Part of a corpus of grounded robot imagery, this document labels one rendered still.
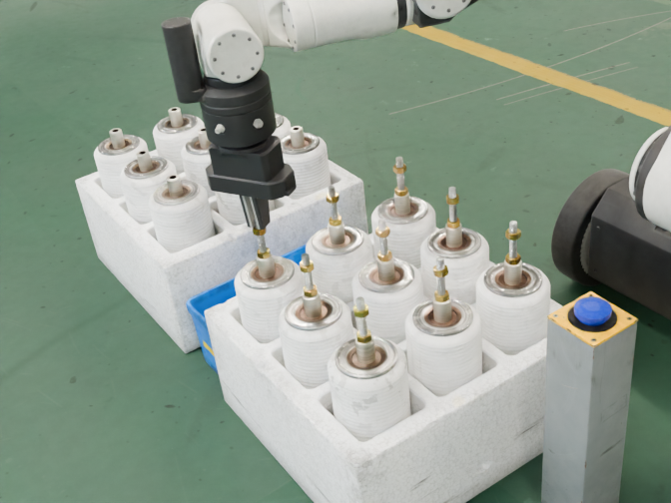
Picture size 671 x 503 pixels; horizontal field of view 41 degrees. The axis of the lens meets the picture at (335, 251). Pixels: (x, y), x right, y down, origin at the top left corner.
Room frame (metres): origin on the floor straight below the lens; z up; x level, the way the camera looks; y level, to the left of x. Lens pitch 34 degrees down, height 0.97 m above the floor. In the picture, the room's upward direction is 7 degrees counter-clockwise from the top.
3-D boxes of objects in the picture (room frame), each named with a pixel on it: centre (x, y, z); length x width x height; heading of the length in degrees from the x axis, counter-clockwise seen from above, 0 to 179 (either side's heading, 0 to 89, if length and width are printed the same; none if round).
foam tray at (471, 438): (0.99, -0.06, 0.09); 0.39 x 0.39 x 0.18; 30
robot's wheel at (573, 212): (1.27, -0.45, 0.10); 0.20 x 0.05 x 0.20; 122
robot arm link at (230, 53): (1.02, 0.11, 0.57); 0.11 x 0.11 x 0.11; 14
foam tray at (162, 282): (1.45, 0.20, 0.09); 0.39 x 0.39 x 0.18; 31
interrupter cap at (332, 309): (0.93, 0.04, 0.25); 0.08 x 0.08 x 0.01
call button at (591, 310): (0.78, -0.27, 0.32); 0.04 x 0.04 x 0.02
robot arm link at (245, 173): (1.03, 0.10, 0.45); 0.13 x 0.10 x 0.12; 60
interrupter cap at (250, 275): (1.03, 0.10, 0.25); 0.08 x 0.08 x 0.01
